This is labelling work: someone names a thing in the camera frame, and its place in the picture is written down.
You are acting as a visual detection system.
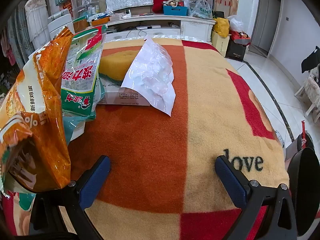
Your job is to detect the hanging clothes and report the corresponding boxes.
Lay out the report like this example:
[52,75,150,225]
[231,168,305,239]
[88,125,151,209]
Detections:
[0,0,48,65]

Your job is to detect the clear plastic blister package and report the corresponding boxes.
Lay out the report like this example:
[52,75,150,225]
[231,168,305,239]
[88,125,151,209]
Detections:
[120,35,175,117]

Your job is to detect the blue plastic basket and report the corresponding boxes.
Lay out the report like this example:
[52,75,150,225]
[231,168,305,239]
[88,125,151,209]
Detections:
[163,5,188,16]

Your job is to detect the beige paper bag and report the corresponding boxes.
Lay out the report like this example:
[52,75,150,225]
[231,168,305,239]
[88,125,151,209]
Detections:
[211,29,229,57]

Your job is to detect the green white snack bag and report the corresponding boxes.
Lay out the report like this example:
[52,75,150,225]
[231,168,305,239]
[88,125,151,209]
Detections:
[60,25,108,140]

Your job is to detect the orange snack bag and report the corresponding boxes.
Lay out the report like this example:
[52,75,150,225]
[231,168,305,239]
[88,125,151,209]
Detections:
[0,26,74,194]

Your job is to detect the black jacket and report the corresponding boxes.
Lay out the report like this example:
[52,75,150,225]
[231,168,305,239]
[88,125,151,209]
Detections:
[301,45,320,73]

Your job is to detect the white green printed plastic bag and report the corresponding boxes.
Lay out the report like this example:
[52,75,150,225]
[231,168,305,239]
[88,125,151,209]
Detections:
[191,0,213,19]

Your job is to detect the orange red patterned blanket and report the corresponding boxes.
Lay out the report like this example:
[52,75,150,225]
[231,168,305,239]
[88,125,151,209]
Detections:
[0,37,290,240]

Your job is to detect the red gift bag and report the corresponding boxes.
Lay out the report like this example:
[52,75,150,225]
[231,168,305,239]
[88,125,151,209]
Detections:
[230,30,252,46]

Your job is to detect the white door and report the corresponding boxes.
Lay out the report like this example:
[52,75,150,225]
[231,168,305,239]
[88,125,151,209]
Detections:
[257,0,282,53]

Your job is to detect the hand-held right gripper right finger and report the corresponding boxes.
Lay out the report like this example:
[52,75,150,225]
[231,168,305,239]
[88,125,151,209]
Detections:
[215,155,298,240]

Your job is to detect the orange tray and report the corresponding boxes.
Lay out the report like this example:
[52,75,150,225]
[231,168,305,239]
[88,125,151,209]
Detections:
[91,16,110,27]

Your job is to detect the yellow bag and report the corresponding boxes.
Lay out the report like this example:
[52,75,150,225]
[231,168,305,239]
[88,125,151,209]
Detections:
[214,17,230,37]

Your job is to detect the black shopping bag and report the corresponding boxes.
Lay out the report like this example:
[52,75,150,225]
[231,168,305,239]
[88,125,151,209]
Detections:
[225,40,247,61]

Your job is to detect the white appliance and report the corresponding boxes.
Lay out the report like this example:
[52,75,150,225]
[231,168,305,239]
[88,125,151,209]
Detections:
[47,9,74,39]

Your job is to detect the red stick wrapper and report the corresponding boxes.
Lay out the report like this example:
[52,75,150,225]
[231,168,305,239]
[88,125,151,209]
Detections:
[301,120,307,152]

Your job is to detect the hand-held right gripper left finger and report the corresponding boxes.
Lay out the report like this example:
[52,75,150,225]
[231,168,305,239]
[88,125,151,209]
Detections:
[15,155,112,240]

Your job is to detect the small dark waste bin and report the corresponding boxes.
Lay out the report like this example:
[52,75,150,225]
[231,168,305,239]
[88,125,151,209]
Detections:
[287,132,314,155]

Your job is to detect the clear white plastic bag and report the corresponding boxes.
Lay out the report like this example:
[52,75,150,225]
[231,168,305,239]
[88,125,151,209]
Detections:
[227,15,244,32]

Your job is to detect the white medicine box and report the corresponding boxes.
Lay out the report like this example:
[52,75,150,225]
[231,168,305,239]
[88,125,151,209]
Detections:
[96,76,152,107]

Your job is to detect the white tv cabinet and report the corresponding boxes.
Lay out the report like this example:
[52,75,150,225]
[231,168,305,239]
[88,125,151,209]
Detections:
[100,14,217,43]

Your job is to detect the white chair with lace cover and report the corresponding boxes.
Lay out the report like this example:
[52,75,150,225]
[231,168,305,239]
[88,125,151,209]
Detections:
[294,65,320,117]

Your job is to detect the yellow sponge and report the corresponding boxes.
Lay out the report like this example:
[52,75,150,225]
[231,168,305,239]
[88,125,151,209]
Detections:
[99,55,137,82]

